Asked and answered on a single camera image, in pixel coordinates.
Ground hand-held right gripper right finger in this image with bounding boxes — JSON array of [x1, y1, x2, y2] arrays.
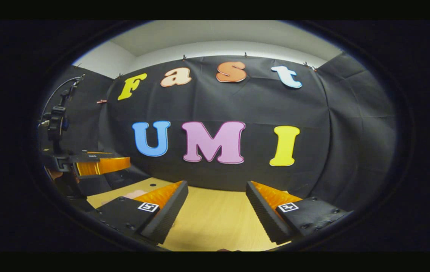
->
[[245, 181, 354, 245]]

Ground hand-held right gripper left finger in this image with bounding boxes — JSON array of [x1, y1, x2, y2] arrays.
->
[[93, 180, 189, 245]]

